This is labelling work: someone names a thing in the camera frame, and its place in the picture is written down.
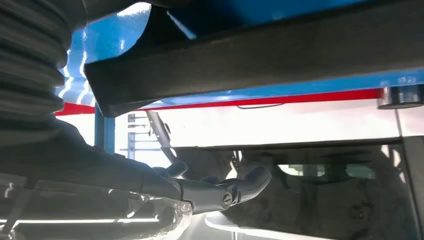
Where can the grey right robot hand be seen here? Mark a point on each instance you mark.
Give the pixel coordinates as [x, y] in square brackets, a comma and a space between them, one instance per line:
[82, 172]

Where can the blue metal shelf rack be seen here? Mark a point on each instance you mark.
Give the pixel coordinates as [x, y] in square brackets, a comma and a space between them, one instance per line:
[102, 39]

